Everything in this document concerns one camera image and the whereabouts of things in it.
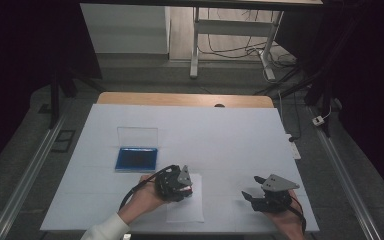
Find large white table cover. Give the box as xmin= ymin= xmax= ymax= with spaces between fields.
xmin=39 ymin=103 xmax=321 ymax=234

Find white desk frame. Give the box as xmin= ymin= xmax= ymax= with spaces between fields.
xmin=188 ymin=6 xmax=285 ymax=81

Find blue ink pad case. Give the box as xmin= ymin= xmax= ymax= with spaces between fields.
xmin=114 ymin=126 xmax=160 ymax=174

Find person's left hand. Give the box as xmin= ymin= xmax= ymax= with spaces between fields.
xmin=117 ymin=174 xmax=168 ymax=225

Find white cabinet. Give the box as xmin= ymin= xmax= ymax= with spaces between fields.
xmin=79 ymin=3 xmax=172 ymax=55

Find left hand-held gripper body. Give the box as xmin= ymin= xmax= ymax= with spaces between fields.
xmin=154 ymin=164 xmax=194 ymax=204

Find white paper sheet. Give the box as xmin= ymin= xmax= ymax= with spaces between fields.
xmin=165 ymin=172 xmax=205 ymax=224

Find right hand-held gripper black cable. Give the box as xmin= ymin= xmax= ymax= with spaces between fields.
xmin=287 ymin=195 xmax=307 ymax=234

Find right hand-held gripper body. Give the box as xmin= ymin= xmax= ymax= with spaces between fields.
xmin=250 ymin=173 xmax=301 ymax=214

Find black floor cables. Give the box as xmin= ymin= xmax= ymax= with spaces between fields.
xmin=198 ymin=8 xmax=303 ymax=141

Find person's right hand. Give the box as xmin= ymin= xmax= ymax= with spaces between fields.
xmin=262 ymin=189 xmax=308 ymax=240

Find black stand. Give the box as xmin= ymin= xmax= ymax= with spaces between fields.
xmin=46 ymin=63 xmax=106 ymax=130

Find metal floor rail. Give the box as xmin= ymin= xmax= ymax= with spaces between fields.
xmin=0 ymin=114 xmax=67 ymax=240
xmin=308 ymin=106 xmax=383 ymax=240

